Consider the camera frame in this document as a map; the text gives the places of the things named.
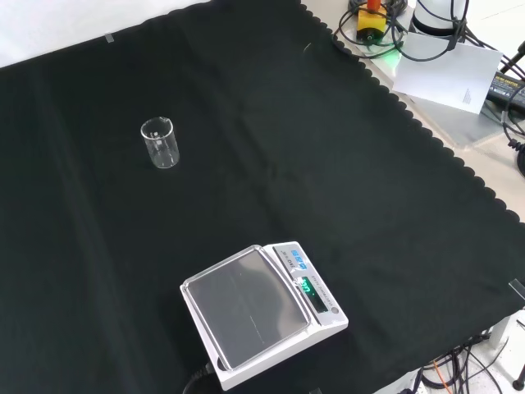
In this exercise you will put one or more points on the clear glass beaker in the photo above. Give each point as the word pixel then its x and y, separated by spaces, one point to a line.
pixel 161 143

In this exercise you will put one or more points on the black power adapter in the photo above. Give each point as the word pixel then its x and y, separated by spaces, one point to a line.
pixel 506 88

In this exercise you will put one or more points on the pale board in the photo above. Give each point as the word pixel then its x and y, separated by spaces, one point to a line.
pixel 447 71

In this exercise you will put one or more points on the yellow stop button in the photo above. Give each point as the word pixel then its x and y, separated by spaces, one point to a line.
pixel 371 22

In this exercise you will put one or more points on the white electronic balance steel pan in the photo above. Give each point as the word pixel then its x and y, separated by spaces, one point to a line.
pixel 250 303

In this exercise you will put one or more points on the clear tape strip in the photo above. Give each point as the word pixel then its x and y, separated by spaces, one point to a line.
pixel 110 38
pixel 517 289

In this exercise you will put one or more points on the black bench cloth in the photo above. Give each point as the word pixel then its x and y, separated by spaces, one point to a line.
pixel 287 172

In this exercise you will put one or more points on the grey metal base plate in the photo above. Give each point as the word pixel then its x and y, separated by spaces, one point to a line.
pixel 459 125

